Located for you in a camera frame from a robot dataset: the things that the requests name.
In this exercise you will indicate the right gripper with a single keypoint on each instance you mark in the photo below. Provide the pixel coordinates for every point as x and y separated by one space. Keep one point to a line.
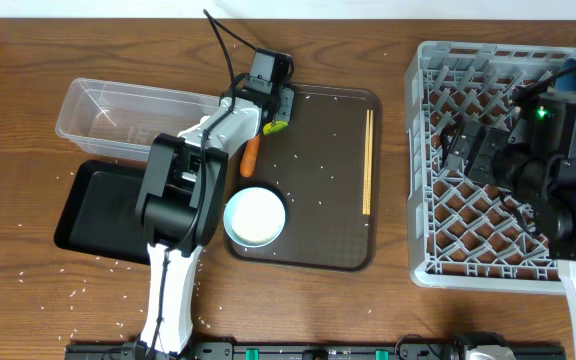
491 140

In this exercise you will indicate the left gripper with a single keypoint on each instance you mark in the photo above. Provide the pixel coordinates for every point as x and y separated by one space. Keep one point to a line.
286 110

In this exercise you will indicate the yellow silver snack wrapper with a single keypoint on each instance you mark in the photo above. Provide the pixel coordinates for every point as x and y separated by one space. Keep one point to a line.
273 127

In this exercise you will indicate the orange carrot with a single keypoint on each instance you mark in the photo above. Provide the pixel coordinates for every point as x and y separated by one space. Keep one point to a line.
249 158

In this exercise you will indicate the wooden chopstick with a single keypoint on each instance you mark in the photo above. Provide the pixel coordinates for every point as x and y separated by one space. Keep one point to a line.
369 159
366 171

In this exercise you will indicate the light blue rice bowl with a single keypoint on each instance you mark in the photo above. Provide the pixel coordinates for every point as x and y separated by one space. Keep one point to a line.
254 217

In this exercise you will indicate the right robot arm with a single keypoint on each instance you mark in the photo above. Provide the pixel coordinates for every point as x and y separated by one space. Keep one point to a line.
536 163

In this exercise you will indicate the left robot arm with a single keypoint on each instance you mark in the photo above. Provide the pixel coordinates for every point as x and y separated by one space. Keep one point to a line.
181 194

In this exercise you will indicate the grey dishwasher rack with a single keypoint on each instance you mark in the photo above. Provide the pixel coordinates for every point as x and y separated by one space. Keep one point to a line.
461 235

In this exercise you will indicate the dark brown serving tray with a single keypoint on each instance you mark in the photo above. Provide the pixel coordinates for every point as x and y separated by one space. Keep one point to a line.
315 166

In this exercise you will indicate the clear plastic container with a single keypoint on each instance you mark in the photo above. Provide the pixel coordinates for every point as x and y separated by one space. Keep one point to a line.
122 120

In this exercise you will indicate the black rectangular tray bin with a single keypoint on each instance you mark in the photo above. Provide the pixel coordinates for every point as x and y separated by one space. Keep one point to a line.
99 214

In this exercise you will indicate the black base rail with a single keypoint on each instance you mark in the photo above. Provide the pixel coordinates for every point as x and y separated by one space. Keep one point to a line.
409 347

